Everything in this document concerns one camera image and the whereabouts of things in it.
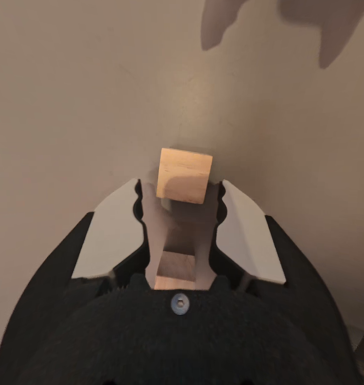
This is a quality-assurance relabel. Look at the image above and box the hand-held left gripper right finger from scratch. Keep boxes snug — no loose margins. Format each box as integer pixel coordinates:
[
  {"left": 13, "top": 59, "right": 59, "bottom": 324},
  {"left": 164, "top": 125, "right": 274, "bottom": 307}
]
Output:
[{"left": 209, "top": 179, "right": 287, "bottom": 286}]

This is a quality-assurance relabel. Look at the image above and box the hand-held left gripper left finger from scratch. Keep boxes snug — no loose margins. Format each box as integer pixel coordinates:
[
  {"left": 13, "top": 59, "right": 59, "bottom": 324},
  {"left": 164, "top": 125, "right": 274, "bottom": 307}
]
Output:
[{"left": 71, "top": 178, "right": 149, "bottom": 280}]

